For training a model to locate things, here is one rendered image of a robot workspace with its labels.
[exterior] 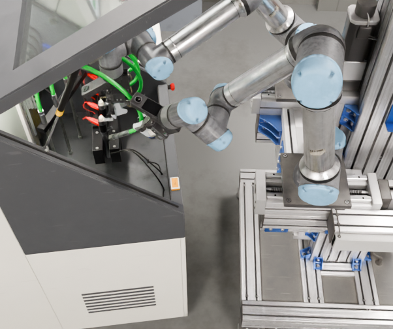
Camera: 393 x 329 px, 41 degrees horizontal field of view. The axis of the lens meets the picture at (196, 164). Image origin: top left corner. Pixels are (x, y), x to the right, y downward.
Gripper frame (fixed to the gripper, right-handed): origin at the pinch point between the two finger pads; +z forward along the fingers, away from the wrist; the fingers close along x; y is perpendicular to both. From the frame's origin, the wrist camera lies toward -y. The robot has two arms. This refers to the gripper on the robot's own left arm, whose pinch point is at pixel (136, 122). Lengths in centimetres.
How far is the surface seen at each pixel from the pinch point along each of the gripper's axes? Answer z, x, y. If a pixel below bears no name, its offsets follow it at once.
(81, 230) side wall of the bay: 18.3, -36.4, 10.0
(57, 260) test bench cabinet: 37, -47, 15
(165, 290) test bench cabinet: 44, -33, 65
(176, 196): 4.3, -10.5, 28.5
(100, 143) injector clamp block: 27.9, -4.3, 1.5
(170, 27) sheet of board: 178, 151, 36
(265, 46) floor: 135, 168, 91
